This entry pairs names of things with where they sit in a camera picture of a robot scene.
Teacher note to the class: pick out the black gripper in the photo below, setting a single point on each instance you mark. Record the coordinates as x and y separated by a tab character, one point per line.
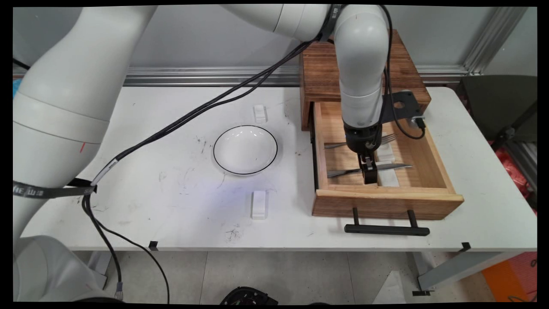
360	137

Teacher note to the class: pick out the silver table knife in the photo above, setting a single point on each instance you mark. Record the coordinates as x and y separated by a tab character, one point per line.
343	173

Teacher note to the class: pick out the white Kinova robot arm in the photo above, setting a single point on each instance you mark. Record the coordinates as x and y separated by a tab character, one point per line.
360	64

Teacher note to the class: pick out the white cutlery rest block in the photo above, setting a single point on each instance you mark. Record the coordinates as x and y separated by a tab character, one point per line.
387	152
260	113
259	206
388	180

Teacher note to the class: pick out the light wooden drawer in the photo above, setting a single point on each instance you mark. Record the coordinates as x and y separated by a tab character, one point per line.
386	204

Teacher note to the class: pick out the silver fork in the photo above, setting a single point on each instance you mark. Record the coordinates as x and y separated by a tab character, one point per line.
334	145

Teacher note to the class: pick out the dark wooden cabinet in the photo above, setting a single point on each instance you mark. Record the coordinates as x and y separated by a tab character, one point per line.
317	81

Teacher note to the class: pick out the black tape marker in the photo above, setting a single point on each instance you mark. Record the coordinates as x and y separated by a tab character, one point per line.
420	293
153	246
466	247

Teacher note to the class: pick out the white plate with black rim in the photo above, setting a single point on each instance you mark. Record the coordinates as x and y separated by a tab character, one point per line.
245	150

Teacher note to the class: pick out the grey slanted table leg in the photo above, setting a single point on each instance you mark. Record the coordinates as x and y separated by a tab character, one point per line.
454	268

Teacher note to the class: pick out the red plastic bag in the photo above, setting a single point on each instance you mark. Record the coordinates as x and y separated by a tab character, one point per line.
512	171

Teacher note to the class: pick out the black object on floor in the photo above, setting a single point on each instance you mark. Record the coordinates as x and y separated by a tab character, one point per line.
248	297

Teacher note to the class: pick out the orange box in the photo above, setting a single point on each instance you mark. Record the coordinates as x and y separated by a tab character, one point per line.
510	279

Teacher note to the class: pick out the blue bubble wrap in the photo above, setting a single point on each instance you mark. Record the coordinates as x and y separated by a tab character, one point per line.
16	88

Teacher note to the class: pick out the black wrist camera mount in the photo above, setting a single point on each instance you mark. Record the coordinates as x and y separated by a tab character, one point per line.
401	105

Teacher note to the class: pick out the aluminium frame bar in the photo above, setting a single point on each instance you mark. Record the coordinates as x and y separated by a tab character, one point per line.
525	163

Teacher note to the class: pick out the diagonal aluminium post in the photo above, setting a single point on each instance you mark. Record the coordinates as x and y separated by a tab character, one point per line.
493	40

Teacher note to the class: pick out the horizontal aluminium rail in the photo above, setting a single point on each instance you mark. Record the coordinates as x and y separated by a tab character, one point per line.
214	76

